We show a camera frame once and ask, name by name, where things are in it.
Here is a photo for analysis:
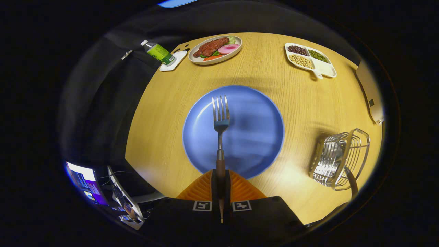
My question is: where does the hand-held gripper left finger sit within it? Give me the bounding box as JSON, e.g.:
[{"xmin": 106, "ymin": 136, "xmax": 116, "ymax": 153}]
[{"xmin": 144, "ymin": 170, "xmax": 220, "ymax": 237}]

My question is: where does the brown steak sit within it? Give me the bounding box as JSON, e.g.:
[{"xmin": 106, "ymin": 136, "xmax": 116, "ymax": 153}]
[{"xmin": 193, "ymin": 37, "xmax": 230, "ymax": 58}]

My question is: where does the wooden handled metal spoon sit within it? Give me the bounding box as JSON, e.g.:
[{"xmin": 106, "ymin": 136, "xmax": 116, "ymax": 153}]
[{"xmin": 326, "ymin": 142, "xmax": 359, "ymax": 200}]

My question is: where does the green drink bottle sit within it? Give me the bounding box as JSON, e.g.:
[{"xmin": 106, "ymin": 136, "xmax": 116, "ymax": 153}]
[{"xmin": 140, "ymin": 40, "xmax": 176, "ymax": 66}]

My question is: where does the white square coaster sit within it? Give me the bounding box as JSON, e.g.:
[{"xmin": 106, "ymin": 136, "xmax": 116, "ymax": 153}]
[{"xmin": 159, "ymin": 50, "xmax": 188, "ymax": 72}]

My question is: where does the pile of red beans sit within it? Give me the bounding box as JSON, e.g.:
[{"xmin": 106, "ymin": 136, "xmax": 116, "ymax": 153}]
[{"xmin": 287, "ymin": 45, "xmax": 308, "ymax": 56}]

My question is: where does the pink ham slice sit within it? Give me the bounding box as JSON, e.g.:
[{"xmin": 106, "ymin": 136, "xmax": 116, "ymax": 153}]
[{"xmin": 217, "ymin": 43, "xmax": 240, "ymax": 55}]

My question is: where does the wooden handled metal fork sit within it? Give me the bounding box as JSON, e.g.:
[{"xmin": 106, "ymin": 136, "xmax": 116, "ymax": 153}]
[{"xmin": 212, "ymin": 95, "xmax": 230, "ymax": 223}]

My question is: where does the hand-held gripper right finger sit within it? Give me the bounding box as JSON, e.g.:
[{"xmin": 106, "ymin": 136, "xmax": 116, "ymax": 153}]
[{"xmin": 224, "ymin": 170, "xmax": 305, "ymax": 238}]

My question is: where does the plate with food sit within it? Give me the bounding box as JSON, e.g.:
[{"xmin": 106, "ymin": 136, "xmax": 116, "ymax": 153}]
[{"xmin": 188, "ymin": 35, "xmax": 243, "ymax": 66}]

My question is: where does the white toaster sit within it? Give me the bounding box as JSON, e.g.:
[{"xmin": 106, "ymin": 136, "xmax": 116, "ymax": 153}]
[{"xmin": 355, "ymin": 60, "xmax": 384, "ymax": 125}]

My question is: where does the computer monitor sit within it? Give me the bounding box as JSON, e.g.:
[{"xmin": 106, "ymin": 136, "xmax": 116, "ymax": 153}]
[{"xmin": 65, "ymin": 161, "xmax": 108, "ymax": 205}]

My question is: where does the pile of soy beans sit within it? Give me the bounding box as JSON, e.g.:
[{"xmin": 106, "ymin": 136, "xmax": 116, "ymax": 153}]
[{"xmin": 289, "ymin": 54, "xmax": 313, "ymax": 69}]

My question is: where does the pile of green beans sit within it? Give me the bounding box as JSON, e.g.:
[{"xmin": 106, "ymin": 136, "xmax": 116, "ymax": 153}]
[{"xmin": 308, "ymin": 49, "xmax": 329, "ymax": 63}]

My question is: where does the white divided dish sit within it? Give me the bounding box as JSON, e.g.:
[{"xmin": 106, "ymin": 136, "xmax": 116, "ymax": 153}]
[{"xmin": 285, "ymin": 43, "xmax": 337, "ymax": 80}]

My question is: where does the blue plate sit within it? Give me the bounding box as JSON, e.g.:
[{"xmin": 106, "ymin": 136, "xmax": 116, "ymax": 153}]
[{"xmin": 182, "ymin": 85, "xmax": 285, "ymax": 179}]

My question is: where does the white metal frame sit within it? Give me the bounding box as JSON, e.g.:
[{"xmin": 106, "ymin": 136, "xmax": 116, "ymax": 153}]
[{"xmin": 134, "ymin": 191, "xmax": 166, "ymax": 203}]

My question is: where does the metal drain basket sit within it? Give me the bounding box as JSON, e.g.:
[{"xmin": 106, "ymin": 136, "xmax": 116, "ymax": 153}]
[{"xmin": 309, "ymin": 128, "xmax": 371, "ymax": 191}]

